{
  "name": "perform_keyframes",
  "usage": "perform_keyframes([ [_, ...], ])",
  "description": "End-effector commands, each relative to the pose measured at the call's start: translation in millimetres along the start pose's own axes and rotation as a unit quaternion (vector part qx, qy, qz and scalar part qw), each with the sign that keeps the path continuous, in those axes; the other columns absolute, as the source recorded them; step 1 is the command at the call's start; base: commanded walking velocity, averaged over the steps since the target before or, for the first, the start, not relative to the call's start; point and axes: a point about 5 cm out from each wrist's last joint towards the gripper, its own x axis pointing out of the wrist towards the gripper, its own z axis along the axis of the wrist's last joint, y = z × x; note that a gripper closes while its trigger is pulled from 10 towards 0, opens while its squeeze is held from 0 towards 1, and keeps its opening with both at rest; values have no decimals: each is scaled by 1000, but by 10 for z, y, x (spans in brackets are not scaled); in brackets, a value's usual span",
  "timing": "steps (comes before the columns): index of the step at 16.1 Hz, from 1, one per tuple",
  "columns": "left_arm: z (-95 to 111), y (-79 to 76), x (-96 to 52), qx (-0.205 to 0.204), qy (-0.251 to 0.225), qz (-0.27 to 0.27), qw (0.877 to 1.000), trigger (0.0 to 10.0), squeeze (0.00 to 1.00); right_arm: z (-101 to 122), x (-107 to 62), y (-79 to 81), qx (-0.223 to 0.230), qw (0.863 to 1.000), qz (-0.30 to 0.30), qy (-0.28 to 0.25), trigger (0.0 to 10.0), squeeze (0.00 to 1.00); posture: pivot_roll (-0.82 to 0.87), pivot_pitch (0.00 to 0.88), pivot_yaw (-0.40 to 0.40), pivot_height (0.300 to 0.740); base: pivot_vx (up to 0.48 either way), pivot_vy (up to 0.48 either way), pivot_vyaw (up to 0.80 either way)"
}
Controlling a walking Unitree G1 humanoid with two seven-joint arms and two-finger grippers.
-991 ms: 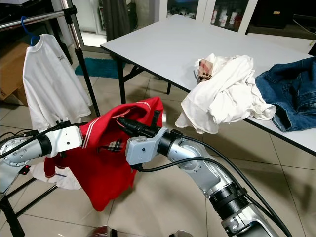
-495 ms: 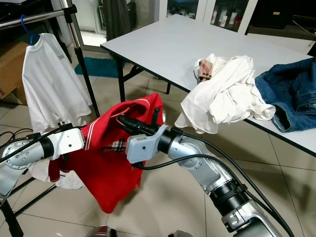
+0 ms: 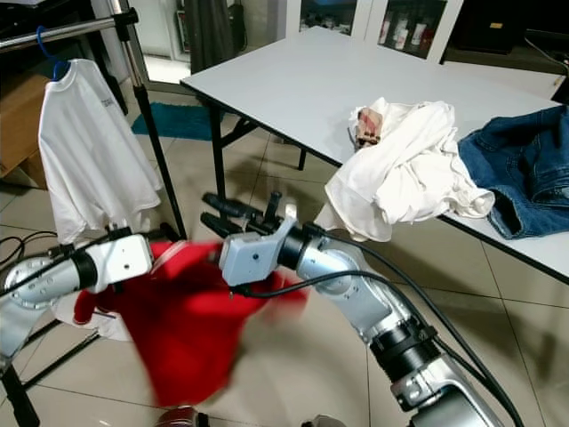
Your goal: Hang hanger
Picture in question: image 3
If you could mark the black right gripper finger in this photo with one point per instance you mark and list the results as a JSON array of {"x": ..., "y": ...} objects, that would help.
[
  {"x": 220, "y": 226},
  {"x": 227, "y": 206}
]

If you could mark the red polo shirt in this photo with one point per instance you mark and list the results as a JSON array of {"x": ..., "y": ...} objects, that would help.
[{"x": 187, "y": 338}]

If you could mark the white blouse with dark buttons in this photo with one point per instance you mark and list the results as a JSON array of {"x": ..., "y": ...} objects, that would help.
[{"x": 391, "y": 160}]

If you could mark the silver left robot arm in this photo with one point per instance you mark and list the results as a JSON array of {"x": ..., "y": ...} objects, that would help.
[{"x": 44, "y": 285}]

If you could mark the blue hanger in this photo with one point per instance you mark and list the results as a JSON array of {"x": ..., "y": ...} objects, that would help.
[{"x": 46, "y": 52}]

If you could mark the chrome and black clothes rack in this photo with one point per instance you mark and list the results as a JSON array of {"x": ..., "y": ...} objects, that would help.
[{"x": 164, "y": 169}]

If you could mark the teal rug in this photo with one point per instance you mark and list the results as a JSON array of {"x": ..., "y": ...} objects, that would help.
[{"x": 173, "y": 122}]

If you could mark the cardboard box with black print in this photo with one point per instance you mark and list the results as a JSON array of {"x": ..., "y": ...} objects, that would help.
[{"x": 36, "y": 171}]

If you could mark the white table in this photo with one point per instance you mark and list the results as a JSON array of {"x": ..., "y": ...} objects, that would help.
[{"x": 320, "y": 80}]

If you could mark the large cardboard box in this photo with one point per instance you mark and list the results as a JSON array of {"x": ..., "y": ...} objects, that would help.
[{"x": 18, "y": 120}]

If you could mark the grey curtain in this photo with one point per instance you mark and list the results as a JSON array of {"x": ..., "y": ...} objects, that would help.
[{"x": 212, "y": 36}]

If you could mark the grey right robot foot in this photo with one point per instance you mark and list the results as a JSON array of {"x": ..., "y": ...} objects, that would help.
[{"x": 322, "y": 422}]

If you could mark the white glass-door cabinet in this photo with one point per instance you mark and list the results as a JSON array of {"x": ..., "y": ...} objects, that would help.
[{"x": 356, "y": 18}]

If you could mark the blue jeans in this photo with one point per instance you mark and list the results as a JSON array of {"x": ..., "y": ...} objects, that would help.
[{"x": 524, "y": 169}]

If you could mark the tall black speaker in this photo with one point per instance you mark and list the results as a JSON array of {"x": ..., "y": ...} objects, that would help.
[{"x": 489, "y": 22}]

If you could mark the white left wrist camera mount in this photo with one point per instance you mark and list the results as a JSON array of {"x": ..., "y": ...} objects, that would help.
[{"x": 124, "y": 261}]

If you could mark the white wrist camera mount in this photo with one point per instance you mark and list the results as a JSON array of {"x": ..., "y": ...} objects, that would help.
[
  {"x": 124, "y": 261},
  {"x": 253, "y": 256}
]

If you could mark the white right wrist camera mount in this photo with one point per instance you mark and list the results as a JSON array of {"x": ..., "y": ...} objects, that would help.
[{"x": 253, "y": 256}]

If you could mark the silver door frame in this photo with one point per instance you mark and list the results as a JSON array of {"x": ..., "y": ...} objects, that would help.
[{"x": 108, "y": 40}]

